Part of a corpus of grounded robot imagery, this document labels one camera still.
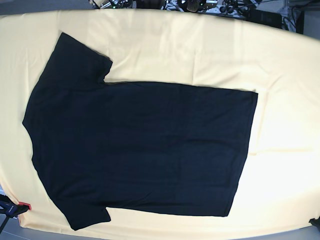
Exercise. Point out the black T-shirt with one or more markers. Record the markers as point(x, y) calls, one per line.
point(156, 147)

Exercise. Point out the white power strip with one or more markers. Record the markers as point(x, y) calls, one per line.
point(209, 7)

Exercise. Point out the yellow table cloth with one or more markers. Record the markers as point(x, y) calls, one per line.
point(279, 189)

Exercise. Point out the black and red clamp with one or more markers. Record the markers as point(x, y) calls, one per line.
point(10, 209)

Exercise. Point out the black clamp at right edge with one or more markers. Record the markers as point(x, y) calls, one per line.
point(315, 222)

